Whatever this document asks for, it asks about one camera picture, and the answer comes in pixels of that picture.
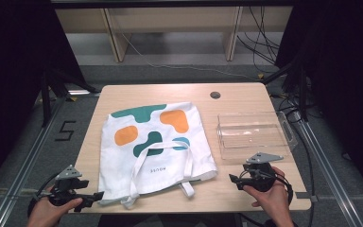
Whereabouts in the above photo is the hand-held gripper black cable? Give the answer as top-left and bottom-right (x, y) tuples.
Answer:
(275, 175), (295, 206)
(27, 171), (64, 218)

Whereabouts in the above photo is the person's right hand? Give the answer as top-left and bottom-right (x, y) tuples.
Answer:
(242, 166), (297, 227)

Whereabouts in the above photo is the right hand-held gripper black cable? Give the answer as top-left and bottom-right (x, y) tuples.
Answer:
(275, 175), (295, 206)

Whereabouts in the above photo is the black metal stand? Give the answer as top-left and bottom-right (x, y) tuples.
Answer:
(261, 60), (310, 123)
(40, 66), (101, 128)

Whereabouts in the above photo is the bundle of black hanging cables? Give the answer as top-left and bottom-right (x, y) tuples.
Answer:
(235, 6), (282, 74)

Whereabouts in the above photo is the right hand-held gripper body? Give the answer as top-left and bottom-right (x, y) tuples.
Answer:
(242, 152), (285, 193)

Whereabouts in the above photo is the person's left hand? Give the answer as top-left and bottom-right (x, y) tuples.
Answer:
(26, 186), (84, 227)

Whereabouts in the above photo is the left hand-held gripper black cable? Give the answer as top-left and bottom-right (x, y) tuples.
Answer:
(27, 171), (64, 218)

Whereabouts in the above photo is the grey tape strip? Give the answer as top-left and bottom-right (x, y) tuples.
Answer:
(296, 191), (319, 202)

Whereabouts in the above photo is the dark curtain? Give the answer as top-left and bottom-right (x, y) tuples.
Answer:
(0, 0), (88, 197)
(273, 0), (363, 197)

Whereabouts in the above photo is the clear plastic box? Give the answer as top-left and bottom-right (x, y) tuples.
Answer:
(216, 111), (299, 166)

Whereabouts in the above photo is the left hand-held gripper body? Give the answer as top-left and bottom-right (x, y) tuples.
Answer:
(48, 164), (90, 206)

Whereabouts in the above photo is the black floor cable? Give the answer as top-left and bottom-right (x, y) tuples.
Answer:
(275, 94), (317, 227)

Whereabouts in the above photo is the aluminium floor rail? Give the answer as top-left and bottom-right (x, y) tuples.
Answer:
(291, 118), (363, 227)
(0, 97), (68, 227)

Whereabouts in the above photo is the white patterned tote bag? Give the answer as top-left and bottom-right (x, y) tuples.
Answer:
(97, 101), (219, 210)

